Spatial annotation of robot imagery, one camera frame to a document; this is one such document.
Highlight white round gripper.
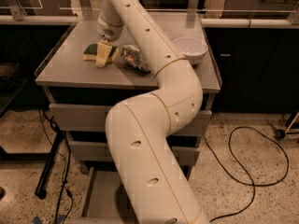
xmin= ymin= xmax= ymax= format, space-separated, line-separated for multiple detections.
xmin=96 ymin=17 xmax=123 ymax=68

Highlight yellow green sponge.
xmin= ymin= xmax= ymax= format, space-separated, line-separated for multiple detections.
xmin=83 ymin=43 xmax=119 ymax=63

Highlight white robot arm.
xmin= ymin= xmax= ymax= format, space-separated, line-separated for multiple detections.
xmin=106 ymin=0 xmax=210 ymax=224

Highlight grey metal drawer cabinet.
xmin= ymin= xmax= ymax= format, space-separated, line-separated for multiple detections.
xmin=35 ymin=10 xmax=222 ymax=224

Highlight top grey drawer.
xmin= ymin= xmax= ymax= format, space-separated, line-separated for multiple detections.
xmin=50 ymin=104 xmax=212 ymax=136

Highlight middle grey drawer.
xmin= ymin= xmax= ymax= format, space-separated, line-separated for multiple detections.
xmin=69 ymin=141 xmax=200 ymax=166

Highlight open bottom grey drawer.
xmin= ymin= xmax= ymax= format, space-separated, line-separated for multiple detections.
xmin=65 ymin=169 xmax=191 ymax=224

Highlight crushed soda can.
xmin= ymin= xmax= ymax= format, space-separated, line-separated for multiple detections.
xmin=121 ymin=45 xmax=150 ymax=73

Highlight white bowl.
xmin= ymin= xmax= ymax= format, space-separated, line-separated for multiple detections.
xmin=173 ymin=36 xmax=208 ymax=66

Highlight black table leg stand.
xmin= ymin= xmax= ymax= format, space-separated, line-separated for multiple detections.
xmin=0 ymin=132 xmax=64 ymax=200

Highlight blue tape piece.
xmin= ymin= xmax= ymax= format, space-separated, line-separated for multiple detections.
xmin=31 ymin=215 xmax=67 ymax=224

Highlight black wheeled cart base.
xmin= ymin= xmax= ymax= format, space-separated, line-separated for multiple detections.
xmin=274 ymin=112 xmax=299 ymax=140

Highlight black cables at left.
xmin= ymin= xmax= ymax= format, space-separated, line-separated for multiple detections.
xmin=37 ymin=109 xmax=75 ymax=224

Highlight white horizontal rail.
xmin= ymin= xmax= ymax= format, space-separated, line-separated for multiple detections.
xmin=0 ymin=15 xmax=299 ymax=29

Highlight black floor cable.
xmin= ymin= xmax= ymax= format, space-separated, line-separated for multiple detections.
xmin=203 ymin=126 xmax=290 ymax=223

